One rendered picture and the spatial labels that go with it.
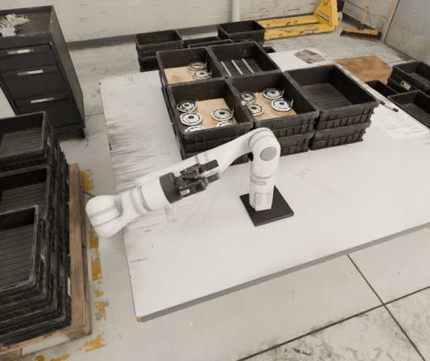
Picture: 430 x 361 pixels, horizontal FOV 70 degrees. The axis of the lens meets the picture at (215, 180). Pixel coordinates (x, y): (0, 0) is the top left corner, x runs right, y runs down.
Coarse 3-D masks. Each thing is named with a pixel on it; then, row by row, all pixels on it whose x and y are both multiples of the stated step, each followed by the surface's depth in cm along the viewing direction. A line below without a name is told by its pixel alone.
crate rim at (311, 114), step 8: (272, 72) 156; (280, 72) 157; (288, 80) 151; (296, 88) 145; (240, 96) 141; (304, 96) 140; (312, 104) 136; (312, 112) 131; (256, 120) 127; (264, 120) 127; (272, 120) 127; (280, 120) 128; (288, 120) 130; (296, 120) 131
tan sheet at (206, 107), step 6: (198, 102) 155; (204, 102) 155; (210, 102) 155; (216, 102) 155; (222, 102) 155; (198, 108) 151; (204, 108) 151; (210, 108) 151; (216, 108) 151; (228, 108) 151; (204, 114) 148; (210, 114) 148; (204, 120) 144; (210, 120) 144; (234, 120) 144; (204, 126) 141; (210, 126) 141
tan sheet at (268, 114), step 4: (260, 92) 162; (260, 96) 160; (260, 100) 157; (260, 104) 154; (264, 104) 154; (268, 104) 154; (268, 108) 151; (264, 112) 149; (268, 112) 149; (292, 112) 149; (264, 116) 147; (268, 116) 147; (272, 116) 147; (276, 116) 147; (280, 116) 147
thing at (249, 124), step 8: (208, 80) 151; (216, 80) 151; (224, 80) 152; (168, 88) 145; (232, 88) 145; (240, 104) 136; (176, 112) 131; (248, 112) 131; (208, 128) 123; (216, 128) 123; (224, 128) 123; (232, 128) 125; (240, 128) 126; (248, 128) 127; (184, 136) 121; (192, 136) 122; (200, 136) 123
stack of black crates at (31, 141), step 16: (0, 128) 190; (16, 128) 193; (32, 128) 196; (48, 128) 192; (0, 144) 185; (16, 144) 186; (32, 144) 186; (48, 144) 182; (0, 160) 163; (16, 160) 167; (32, 160) 170; (48, 160) 176; (64, 160) 211; (64, 176) 201; (64, 192) 192
